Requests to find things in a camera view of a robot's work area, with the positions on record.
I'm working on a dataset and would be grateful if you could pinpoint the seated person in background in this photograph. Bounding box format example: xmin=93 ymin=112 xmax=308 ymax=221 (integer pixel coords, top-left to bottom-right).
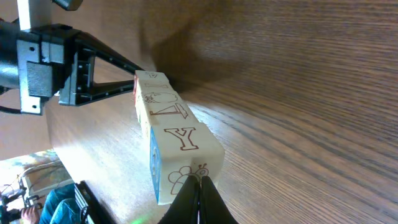
xmin=0 ymin=183 xmax=81 ymax=224

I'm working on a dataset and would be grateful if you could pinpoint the red bordered wooden block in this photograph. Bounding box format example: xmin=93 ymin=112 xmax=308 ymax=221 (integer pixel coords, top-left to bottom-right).
xmin=135 ymin=91 xmax=182 ymax=116

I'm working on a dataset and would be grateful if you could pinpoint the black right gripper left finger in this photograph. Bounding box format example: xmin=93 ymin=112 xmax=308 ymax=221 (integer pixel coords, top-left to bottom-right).
xmin=159 ymin=175 xmax=200 ymax=224

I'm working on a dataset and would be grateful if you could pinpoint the red circle wooden block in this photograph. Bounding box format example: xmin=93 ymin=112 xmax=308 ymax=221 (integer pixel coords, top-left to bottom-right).
xmin=133 ymin=70 xmax=169 ymax=94

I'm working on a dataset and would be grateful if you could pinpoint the yellow bordered wooden block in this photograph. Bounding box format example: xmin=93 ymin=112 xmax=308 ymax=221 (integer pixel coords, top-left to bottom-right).
xmin=139 ymin=101 xmax=198 ymax=136

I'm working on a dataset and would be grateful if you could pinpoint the blue H wooden block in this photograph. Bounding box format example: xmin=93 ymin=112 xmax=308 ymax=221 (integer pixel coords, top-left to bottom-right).
xmin=149 ymin=123 xmax=225 ymax=205

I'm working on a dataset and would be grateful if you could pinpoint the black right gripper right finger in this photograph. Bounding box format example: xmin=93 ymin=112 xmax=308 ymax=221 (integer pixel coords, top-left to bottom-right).
xmin=199 ymin=176 xmax=238 ymax=224

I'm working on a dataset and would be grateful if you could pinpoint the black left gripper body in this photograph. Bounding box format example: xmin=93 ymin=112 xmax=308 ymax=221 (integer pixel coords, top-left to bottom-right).
xmin=1 ymin=23 xmax=95 ymax=115

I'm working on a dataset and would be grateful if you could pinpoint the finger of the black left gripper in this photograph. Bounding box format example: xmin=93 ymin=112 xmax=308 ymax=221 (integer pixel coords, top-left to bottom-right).
xmin=76 ymin=32 xmax=142 ymax=74
xmin=74 ymin=80 xmax=134 ymax=106

